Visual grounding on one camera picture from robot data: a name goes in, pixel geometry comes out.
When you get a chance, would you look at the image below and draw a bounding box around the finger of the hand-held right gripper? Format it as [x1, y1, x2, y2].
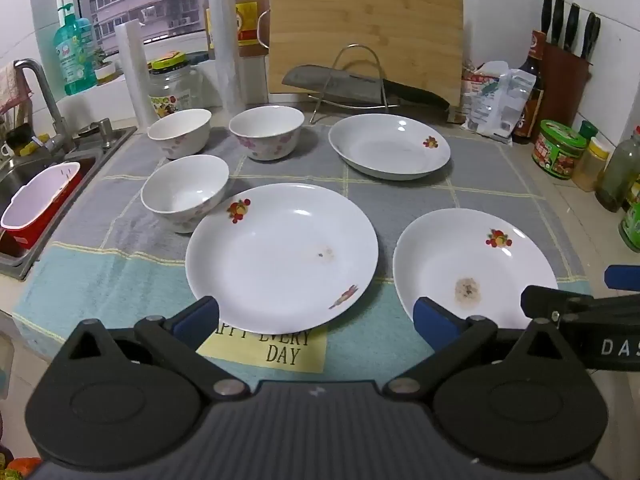
[521, 285, 597, 320]
[604, 264, 640, 292]

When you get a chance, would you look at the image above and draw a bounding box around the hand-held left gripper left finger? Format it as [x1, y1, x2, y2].
[50, 296, 251, 402]

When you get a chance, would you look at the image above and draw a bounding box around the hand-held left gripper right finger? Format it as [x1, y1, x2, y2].
[382, 296, 576, 403]

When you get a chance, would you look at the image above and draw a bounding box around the stained white fruit print plate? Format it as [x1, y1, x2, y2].
[392, 208, 559, 333]

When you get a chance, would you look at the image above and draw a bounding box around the large white fruit print plate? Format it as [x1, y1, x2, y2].
[185, 183, 379, 335]

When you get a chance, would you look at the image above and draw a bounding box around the white floral bowl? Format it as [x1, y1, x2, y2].
[140, 154, 230, 234]
[147, 108, 213, 156]
[229, 105, 305, 162]

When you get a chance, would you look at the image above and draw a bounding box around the green label bottle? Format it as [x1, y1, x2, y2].
[618, 200, 640, 253]

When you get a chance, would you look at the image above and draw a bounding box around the grey blue checked cloth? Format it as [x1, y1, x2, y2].
[12, 122, 593, 376]

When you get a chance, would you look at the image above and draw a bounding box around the yellow lid spice bottle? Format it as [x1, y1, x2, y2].
[571, 136, 612, 192]

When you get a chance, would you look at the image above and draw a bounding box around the dark soy sauce bottle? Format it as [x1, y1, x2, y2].
[512, 30, 547, 143]

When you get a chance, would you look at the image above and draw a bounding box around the stainless steel sink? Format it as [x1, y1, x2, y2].
[0, 125, 138, 281]

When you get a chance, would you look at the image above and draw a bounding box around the red white drain basket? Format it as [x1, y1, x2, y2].
[0, 161, 83, 251]

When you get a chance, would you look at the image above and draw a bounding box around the brown knife block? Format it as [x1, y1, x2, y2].
[537, 42, 593, 131]

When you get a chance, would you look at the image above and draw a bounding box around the clear plastic packet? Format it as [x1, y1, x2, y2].
[492, 69, 537, 145]

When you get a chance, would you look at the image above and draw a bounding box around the white seasoning packet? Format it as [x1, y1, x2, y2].
[460, 62, 511, 136]

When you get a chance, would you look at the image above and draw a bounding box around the glass jar green lid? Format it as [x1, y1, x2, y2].
[148, 51, 203, 121]

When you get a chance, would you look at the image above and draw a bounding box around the short plastic wrap roll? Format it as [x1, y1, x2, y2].
[115, 19, 151, 128]

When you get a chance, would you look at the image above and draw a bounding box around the small plant pot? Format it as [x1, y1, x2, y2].
[92, 47, 118, 83]

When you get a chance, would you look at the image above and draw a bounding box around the tall plastic wrap roll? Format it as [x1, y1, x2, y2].
[206, 0, 247, 116]

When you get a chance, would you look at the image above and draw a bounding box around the metal faucet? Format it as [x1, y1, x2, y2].
[13, 58, 76, 153]

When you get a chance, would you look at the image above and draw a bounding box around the green dish soap bottle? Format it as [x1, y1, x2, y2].
[54, 2, 97, 96]

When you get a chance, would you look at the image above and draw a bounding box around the red cloth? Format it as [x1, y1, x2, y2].
[0, 62, 33, 116]

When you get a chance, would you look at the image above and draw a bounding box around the cooking oil bottle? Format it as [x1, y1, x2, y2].
[235, 0, 271, 58]

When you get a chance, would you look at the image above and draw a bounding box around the bamboo cutting board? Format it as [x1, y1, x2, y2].
[268, 0, 465, 108]

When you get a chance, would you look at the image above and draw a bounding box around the black handled cleaver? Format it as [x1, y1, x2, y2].
[281, 64, 451, 111]

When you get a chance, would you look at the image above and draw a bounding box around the metal wire rack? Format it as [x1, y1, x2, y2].
[309, 44, 403, 125]

